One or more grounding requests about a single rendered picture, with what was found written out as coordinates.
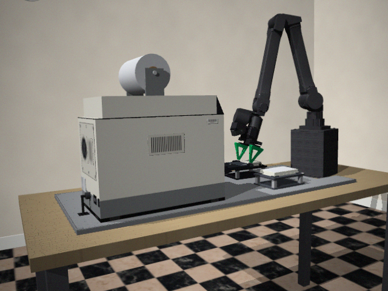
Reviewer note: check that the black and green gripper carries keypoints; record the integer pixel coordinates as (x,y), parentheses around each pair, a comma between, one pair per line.
(252,145)

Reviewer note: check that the white well plate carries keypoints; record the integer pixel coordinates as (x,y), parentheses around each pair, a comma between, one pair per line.
(255,163)

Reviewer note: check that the white flat plate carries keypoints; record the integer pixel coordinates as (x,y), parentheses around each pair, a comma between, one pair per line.
(281,171)

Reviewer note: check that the grey cylinder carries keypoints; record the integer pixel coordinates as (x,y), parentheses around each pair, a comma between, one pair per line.
(131,73)

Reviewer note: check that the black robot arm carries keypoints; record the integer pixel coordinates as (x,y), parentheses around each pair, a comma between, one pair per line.
(309,96)

